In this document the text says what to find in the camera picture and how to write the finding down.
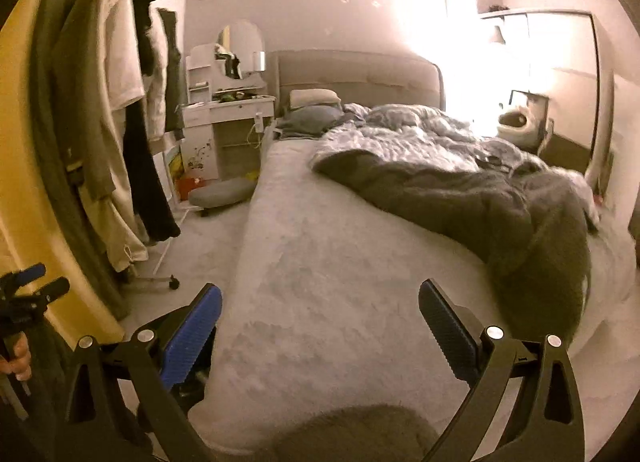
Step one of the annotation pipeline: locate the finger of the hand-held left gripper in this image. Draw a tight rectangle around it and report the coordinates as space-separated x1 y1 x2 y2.
22 277 71 308
0 263 47 293

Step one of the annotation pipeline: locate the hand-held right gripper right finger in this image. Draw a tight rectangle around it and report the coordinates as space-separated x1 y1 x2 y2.
418 278 586 462

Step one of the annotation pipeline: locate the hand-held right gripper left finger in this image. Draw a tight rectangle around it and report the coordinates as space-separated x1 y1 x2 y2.
55 283 223 462

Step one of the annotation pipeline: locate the person's left hand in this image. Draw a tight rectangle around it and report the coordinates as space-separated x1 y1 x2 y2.
0 331 32 383

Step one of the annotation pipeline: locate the wheeled clothes rack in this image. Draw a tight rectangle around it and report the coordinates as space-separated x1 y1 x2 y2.
120 237 181 293

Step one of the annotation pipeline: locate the grey fuzzy blanket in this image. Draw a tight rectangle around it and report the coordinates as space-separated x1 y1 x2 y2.
312 148 598 343

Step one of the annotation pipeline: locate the grey bed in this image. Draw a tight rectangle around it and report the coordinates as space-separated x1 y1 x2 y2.
190 107 640 458

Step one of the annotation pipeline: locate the black garment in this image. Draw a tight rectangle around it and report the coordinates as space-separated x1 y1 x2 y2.
110 0 182 243

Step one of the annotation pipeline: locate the grey fuzzy cloth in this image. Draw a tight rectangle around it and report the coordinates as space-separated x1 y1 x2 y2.
270 404 441 462

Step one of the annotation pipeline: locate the red object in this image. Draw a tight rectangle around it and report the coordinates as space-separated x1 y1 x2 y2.
177 174 201 200

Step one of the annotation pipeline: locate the yellow picture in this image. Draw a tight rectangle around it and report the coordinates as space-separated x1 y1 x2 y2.
165 147 183 200

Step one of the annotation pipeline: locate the olive coat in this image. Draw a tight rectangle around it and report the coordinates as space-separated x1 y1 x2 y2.
30 0 117 203

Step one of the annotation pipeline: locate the blue patterned duvet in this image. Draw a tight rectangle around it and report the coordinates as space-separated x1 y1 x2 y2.
312 103 546 178

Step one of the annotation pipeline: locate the cream cat bed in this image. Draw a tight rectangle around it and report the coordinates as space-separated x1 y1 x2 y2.
496 107 538 145

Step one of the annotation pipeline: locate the white jacket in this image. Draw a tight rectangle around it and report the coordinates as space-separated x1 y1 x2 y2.
140 17 169 140

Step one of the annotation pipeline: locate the white dressing table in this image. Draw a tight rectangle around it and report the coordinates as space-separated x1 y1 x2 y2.
182 42 277 180

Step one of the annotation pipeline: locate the cream garment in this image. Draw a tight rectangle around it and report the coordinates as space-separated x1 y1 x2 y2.
94 0 151 273

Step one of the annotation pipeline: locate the grey blue pillow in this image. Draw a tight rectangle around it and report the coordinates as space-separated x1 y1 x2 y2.
276 104 351 138

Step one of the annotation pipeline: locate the dark green vest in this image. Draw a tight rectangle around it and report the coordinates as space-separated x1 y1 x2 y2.
157 7 188 133

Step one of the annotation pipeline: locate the cream pillow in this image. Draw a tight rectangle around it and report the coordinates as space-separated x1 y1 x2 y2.
290 88 342 109

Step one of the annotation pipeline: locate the grey padded headboard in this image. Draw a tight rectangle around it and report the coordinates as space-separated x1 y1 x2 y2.
267 49 446 115

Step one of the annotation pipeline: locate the white wardrobe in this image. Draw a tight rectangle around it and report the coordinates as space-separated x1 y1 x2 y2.
477 9 616 183

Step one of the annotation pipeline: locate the arched mirror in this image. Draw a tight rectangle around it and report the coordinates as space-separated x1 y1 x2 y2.
216 19 265 80

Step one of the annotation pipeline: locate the black frame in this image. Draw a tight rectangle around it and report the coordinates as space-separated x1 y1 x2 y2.
507 89 552 153

